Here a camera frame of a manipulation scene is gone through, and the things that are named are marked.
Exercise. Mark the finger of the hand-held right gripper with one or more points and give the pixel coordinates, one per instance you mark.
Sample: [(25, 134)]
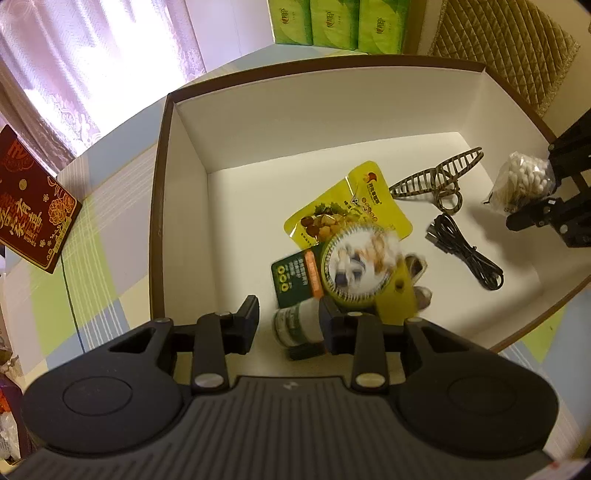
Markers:
[(572, 150), (535, 216)]

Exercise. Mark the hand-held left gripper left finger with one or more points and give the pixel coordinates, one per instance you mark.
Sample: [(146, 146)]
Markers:
[(247, 319)]

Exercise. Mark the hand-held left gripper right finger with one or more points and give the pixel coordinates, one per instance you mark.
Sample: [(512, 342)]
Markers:
[(328, 324)]

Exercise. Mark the bag of cotton swabs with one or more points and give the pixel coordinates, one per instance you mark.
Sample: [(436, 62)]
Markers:
[(519, 182)]

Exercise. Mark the dark green sachet packet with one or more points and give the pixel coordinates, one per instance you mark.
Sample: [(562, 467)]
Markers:
[(291, 277)]

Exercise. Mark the yellow-green pet food can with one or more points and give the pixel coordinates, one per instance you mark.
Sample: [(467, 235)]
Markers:
[(364, 263)]

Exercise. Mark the large brown cardboard box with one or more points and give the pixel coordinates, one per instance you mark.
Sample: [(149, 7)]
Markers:
[(240, 217)]

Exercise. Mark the small brown sandals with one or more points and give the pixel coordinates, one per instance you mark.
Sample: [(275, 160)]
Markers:
[(418, 272)]

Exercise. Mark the brown hair claw clip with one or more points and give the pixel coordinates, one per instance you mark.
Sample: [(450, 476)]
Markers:
[(438, 180)]

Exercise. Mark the yellow snack packet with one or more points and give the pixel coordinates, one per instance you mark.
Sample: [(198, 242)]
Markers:
[(341, 203)]

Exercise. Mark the quilted tan chair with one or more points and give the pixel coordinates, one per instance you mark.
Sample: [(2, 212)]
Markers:
[(503, 46)]

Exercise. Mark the red gift box gold print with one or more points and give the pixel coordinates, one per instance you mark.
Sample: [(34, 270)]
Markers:
[(34, 207)]

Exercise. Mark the bundle of green tissue packs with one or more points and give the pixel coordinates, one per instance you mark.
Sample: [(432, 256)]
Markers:
[(337, 21)]

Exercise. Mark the pink sheer curtain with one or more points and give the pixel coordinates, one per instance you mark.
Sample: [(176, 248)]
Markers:
[(115, 60)]

